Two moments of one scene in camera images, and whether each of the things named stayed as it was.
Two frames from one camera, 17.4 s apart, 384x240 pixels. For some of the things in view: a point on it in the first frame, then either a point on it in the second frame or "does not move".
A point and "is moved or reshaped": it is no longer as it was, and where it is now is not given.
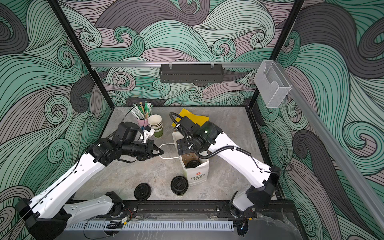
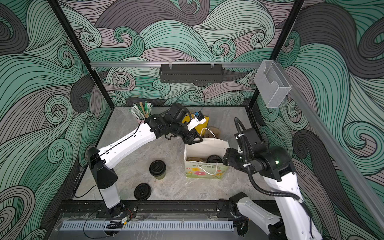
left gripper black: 148,153 → 191,137
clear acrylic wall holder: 272,84 does not move
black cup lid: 179,185 → 157,168
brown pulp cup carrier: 189,157 is moved or reshaped
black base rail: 263,208 does not move
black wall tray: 191,73 does not move
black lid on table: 142,191 does not move
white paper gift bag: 196,175 is moved or reshaped
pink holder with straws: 142,112 does not move
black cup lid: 192,163 → 214,158
